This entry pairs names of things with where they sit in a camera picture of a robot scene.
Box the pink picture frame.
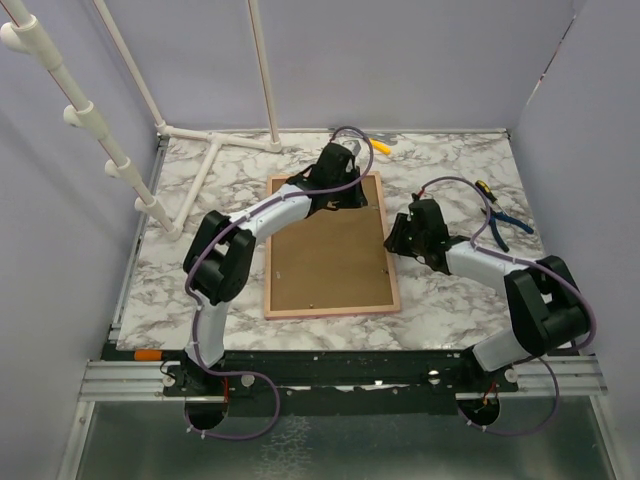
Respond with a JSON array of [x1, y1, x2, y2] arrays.
[[264, 171, 401, 320]]

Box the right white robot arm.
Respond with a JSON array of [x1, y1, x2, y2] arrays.
[[384, 199, 592, 391]]

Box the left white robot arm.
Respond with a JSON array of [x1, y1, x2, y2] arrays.
[[183, 142, 368, 395]]

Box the silver wrench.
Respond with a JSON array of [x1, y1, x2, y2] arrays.
[[328, 127, 398, 147]]

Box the black yellow screwdriver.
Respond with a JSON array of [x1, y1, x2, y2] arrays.
[[475, 180, 498, 204]]

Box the white pvc pipe rack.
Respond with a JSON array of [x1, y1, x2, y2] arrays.
[[1, 1, 258, 251]]

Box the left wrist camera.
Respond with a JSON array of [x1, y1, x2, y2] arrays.
[[346, 142, 362, 158]]

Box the yellow handled screwdriver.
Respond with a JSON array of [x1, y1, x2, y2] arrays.
[[371, 140, 391, 155]]

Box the blue handled pliers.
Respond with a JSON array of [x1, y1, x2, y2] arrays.
[[488, 208, 534, 253]]

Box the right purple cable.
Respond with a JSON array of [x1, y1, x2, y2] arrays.
[[419, 175, 596, 436]]

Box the purple cable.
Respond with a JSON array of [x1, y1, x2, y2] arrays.
[[419, 175, 596, 436], [183, 126, 376, 441]]

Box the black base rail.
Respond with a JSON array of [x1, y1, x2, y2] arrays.
[[163, 350, 518, 417]]

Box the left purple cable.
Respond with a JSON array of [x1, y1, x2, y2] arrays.
[[183, 126, 376, 441]]

